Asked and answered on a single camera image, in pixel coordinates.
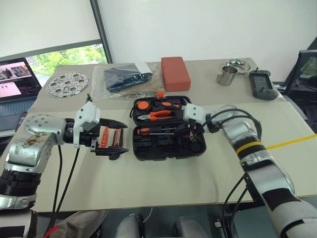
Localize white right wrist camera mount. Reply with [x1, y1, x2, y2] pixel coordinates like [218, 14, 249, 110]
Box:
[183, 103, 208, 125]

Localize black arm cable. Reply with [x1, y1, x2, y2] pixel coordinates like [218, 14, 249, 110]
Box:
[51, 144, 62, 224]
[192, 108, 263, 238]
[53, 146, 80, 221]

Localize orange handled pliers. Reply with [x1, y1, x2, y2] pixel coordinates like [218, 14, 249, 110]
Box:
[137, 110, 174, 122]

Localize black handheld controller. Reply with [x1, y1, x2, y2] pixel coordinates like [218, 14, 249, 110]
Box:
[248, 68, 278, 101]

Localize thin white cable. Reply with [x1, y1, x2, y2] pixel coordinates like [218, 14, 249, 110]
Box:
[145, 206, 154, 223]

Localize brownish rounded shape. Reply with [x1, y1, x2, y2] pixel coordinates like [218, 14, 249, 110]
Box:
[53, 210, 107, 238]

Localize short orange black screwdriver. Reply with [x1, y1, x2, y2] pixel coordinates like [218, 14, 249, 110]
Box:
[158, 100, 181, 109]

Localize long orange black screwdriver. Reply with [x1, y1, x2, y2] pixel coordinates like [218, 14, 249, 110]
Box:
[134, 126, 179, 136]

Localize orange utility knife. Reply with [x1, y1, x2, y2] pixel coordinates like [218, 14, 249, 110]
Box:
[101, 126, 110, 149]

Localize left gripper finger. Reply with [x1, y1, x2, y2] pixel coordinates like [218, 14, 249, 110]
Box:
[95, 146, 130, 161]
[100, 118, 129, 130]

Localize red rectangular block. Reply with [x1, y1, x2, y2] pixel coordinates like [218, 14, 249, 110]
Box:
[160, 56, 192, 93]

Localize clear bag with dark contents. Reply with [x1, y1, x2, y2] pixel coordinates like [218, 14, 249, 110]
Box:
[90, 61, 155, 100]

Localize round perforated metal plate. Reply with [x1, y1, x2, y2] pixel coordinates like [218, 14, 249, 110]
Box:
[46, 71, 90, 98]

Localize black mesh office chair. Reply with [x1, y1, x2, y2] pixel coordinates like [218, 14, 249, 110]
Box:
[284, 49, 317, 121]

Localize stainless steel cup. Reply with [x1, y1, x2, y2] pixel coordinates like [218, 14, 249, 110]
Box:
[216, 65, 239, 87]

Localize grey rounded shape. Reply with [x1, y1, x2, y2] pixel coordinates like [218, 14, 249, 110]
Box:
[115, 214, 150, 238]
[174, 216, 209, 238]

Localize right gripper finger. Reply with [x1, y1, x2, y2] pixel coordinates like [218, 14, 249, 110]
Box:
[173, 123, 193, 137]
[188, 135, 202, 153]

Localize black plastic tool case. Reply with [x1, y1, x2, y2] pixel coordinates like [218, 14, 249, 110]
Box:
[129, 92, 208, 161]

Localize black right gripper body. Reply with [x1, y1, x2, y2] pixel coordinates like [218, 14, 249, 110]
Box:
[185, 118, 207, 139]

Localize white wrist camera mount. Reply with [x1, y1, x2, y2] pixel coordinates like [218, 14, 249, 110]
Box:
[183, 103, 208, 125]
[73, 101, 101, 149]

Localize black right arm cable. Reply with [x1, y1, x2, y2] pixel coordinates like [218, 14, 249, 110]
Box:
[192, 108, 263, 238]

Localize stainless steel dish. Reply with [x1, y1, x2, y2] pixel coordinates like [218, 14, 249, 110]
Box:
[225, 59, 252, 75]

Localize open laptop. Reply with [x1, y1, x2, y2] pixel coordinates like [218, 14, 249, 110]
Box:
[0, 57, 43, 137]

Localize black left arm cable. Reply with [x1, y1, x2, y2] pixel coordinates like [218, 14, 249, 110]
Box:
[51, 144, 62, 224]
[53, 146, 80, 221]

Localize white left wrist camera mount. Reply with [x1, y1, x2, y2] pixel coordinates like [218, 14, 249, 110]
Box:
[73, 101, 101, 149]

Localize black red hand tool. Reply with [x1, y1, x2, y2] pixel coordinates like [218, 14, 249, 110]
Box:
[112, 128, 125, 150]

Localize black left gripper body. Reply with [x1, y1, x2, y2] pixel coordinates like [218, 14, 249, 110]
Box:
[78, 119, 103, 156]

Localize orange black tape measure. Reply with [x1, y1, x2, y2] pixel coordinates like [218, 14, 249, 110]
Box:
[135, 100, 151, 112]

